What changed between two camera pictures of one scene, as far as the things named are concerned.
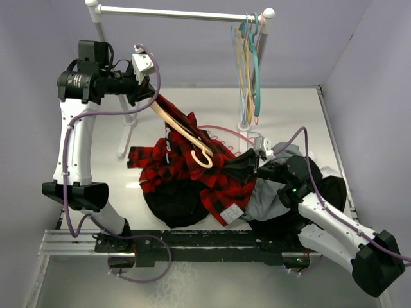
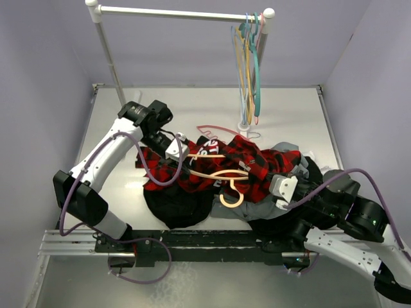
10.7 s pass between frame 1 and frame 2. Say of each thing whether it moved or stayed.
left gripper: moved
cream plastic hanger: moved
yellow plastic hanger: stayed
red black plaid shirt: moved
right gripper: moved
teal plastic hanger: stayed
